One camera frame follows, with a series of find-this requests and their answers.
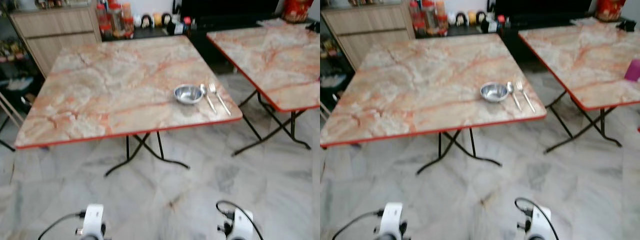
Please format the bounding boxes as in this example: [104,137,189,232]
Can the small steel bowl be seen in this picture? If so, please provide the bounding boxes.
[480,82,511,104]
[173,84,205,106]

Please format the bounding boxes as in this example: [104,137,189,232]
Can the steel fork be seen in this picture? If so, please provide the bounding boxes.
[208,83,232,117]
[515,80,536,113]

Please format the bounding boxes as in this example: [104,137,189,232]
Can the steel spoon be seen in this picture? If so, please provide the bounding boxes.
[200,83,218,115]
[506,81,522,112]

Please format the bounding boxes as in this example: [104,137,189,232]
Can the marble-top folding table red edge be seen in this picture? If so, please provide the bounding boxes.
[518,19,640,154]
[320,34,547,176]
[14,35,244,177]
[206,22,321,157]

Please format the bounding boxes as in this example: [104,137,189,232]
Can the cluttered dark shelf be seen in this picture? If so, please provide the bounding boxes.
[320,15,353,108]
[0,10,38,108]

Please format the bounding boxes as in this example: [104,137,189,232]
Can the purple plastic cup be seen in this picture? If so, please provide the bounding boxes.
[624,59,640,82]

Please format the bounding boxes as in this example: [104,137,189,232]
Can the light wooden cabinet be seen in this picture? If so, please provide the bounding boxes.
[321,5,416,71]
[9,4,103,78]

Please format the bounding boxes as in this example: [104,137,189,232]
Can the red-lid plastic jar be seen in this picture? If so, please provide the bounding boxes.
[109,1,125,39]
[121,3,135,37]
[421,0,437,36]
[408,1,423,35]
[434,1,447,35]
[96,4,112,38]

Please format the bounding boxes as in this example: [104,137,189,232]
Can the black television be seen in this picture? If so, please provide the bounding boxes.
[179,0,281,18]
[492,0,593,16]

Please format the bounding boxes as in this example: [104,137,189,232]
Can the red seated statue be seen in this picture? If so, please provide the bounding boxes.
[595,0,627,22]
[282,0,316,23]

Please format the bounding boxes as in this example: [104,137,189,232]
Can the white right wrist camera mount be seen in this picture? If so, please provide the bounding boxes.
[525,206,552,240]
[226,209,255,240]

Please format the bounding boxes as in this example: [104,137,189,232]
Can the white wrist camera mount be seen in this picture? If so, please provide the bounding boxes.
[81,204,106,240]
[378,202,404,240]
[226,209,255,240]
[525,206,552,240]

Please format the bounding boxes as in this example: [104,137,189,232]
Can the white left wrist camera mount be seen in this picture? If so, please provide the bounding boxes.
[81,204,106,240]
[378,202,404,240]

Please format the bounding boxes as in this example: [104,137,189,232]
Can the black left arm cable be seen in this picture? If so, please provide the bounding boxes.
[331,209,383,240]
[37,212,87,240]

